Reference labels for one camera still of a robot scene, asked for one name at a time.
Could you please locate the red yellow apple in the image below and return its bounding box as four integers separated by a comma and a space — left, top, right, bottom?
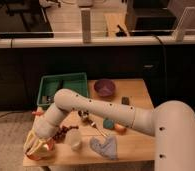
114, 124, 126, 133

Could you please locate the blue cloth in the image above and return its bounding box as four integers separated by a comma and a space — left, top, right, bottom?
89, 136, 117, 160

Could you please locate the small dark object in tray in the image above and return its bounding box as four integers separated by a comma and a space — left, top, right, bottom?
42, 96, 54, 104

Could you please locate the green plastic tray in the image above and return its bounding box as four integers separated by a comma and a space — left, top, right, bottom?
37, 72, 89, 107

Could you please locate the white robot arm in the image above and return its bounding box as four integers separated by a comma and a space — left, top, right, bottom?
24, 89, 195, 171

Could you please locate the yellow soft gripper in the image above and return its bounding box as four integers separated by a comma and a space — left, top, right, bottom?
23, 130, 54, 155

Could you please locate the dark grape bunch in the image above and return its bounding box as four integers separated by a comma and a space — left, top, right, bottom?
53, 125, 79, 141

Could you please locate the green sponge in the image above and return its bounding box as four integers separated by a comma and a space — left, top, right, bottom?
103, 119, 114, 129

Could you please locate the red bowl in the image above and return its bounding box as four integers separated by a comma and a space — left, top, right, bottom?
26, 152, 54, 161

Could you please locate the white cup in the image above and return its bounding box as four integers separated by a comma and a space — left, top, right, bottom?
65, 129, 82, 150

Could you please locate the purple bowl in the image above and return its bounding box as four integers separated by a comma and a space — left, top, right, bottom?
94, 79, 116, 97

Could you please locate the gold fork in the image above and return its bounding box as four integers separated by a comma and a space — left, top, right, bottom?
91, 121, 108, 138

